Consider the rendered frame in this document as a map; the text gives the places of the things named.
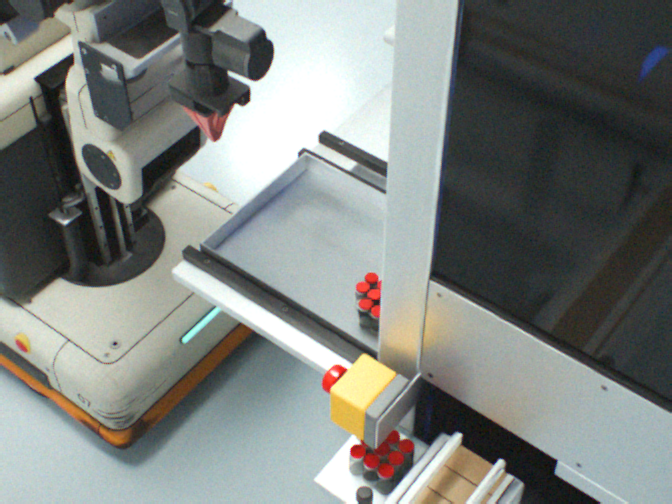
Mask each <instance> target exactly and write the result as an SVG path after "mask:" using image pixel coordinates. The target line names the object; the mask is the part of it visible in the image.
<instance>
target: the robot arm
mask: <svg viewBox="0 0 672 504"><path fill-rule="evenodd" d="M74 1H75V0H0V26H1V25H2V24H4V23H7V22H8V21H10V20H12V19H13V18H15V17H17V16H18V15H22V16H23V17H24V18H26V19H27V20H29V21H31V22H35V23H40V22H42V21H43V20H45V19H48V18H51V19H52V18H54V17H55V13H56V12H57V11H58V9H59V7H61V6H62V5H63V4H64V3H67V4H69V5H70V4H71V3H72V2H74ZM158 1H159V3H161V4H162V5H163V7H164V11H165V16H166V21H167V25H168V26H169V27H172V28H174V29H177V30H179V31H180V39H181V45H182V53H183V59H184V67H185V69H184V70H183V71H181V72H180V73H178V74H177V75H176V76H174V77H172V78H170V79H169V80H168V81H167V85H168V90H169V93H170V99H171V100H172V101H175V102H177V103H178V104H180V105H182V106H183V109H184V110H185V112H186V113H187V115H188V116H190V117H191V118H192V119H193V120H194V121H195V122H196V123H197V124H198V126H199V127H200V128H201V129H202V130H203V132H204V134H206V135H207V136H208V137H209V139H210V140H211V141H212V142H216V141H217V140H219V139H220V138H221V135H223V132H224V128H225V125H226V122H227V119H228V117H229V115H230V114H231V111H232V109H233V107H234V105H235V104H237V105H239V106H242V107H244V106H245V105H247V104H248V103H249V102H250V101H251V99H250V95H251V89H250V86H249V85H247V84H245V83H243V82H241V81H238V79H236V78H234V77H232V76H230V75H229V73H228V71H231V72H233V73H235V74H238V75H241V76H243V77H246V78H248V79H250V81H253V82H258V81H260V79H262V78H263V77H264V76H265V75H266V74H267V72H268V71H269V69H270V67H271V64H272V60H273V56H275V46H273V43H272V41H271V40H269V39H267V35H266V32H265V29H264V28H263V27H262V26H261V25H259V24H256V23H254V22H252V21H249V20H247V19H245V18H243V17H240V16H239V15H238V10H237V9H234V8H232V7H229V6H227V5H223V4H224V2H227V1H228V0H158Z"/></svg>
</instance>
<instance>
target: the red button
mask: <svg viewBox="0 0 672 504"><path fill-rule="evenodd" d="M347 370H348V368H346V367H345V366H342V365H341V364H335V365H333V366H332V367H331V368H329V369H328V371H327V372H325V373H324V375H323V379H322V383H321V386H322V388H323V390H324V391H325V392H328V394H329V395H331V387H332V386H333V385H334V384H335V383H336V382H337V381H338V380H339V379H340V378H341V377H342V375H344V374H345V373H346V372H347Z"/></svg>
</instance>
